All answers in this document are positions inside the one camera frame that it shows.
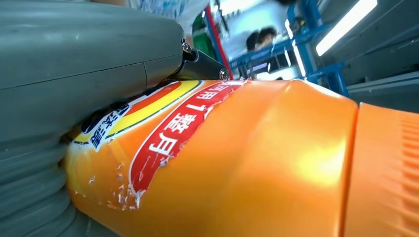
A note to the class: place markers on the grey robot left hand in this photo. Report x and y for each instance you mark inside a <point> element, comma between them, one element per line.
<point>82,49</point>

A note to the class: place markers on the orange detergent bottle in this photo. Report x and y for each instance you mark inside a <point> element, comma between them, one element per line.
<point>262,157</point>

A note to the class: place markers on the green plastic crate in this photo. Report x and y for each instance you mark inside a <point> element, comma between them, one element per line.
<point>201,42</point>

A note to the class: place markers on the red pole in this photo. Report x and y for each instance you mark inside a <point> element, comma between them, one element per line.
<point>217,39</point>

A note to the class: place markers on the blue metal rack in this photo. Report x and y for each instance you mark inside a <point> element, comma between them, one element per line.
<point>330,78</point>

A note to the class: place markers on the ceiling light strip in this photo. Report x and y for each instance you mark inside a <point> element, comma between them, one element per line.
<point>347,27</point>

